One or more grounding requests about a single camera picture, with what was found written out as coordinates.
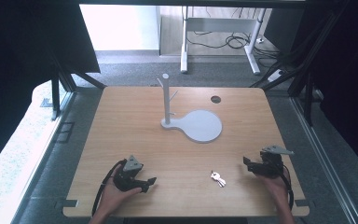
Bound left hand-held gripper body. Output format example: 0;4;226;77
113;154;145;192

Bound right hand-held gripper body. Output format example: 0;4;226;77
254;145;296;179

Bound person's left hand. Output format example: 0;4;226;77
97;165;143;219

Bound person's right hand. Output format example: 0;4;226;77
255;169;293;210

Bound silver key bunch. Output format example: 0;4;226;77
210;170;227;189

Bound white key holder stand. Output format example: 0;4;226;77
156;73;224;144

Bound white power strip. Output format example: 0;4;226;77
267;68;285;83

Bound black metal stand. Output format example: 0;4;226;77
250;0;352;127
45;50;107;122

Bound dark curtain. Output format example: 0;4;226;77
0;0;102;179
262;0;358;183

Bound white panel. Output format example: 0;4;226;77
79;4;161;52

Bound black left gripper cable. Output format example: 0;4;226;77
90;159;128;217

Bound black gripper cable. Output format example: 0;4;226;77
279;163;295;211
90;159;128;217

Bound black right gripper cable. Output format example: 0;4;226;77
279;163;295;211

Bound aluminium floor rail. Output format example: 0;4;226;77
290;96;355;224

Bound black floor cables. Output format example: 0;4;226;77
186;7;281;68

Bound white metal desk frame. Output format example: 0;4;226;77
180;6;268;76

